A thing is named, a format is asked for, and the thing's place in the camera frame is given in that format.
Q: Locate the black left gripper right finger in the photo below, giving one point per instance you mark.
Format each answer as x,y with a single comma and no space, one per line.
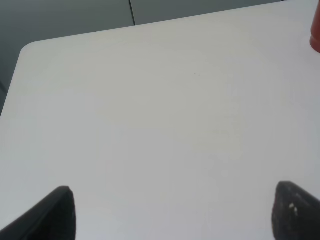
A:
295,213

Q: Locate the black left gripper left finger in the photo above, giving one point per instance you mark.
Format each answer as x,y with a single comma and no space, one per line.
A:
53,218

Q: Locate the red plastic cup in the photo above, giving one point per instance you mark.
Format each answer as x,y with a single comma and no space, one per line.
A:
315,30

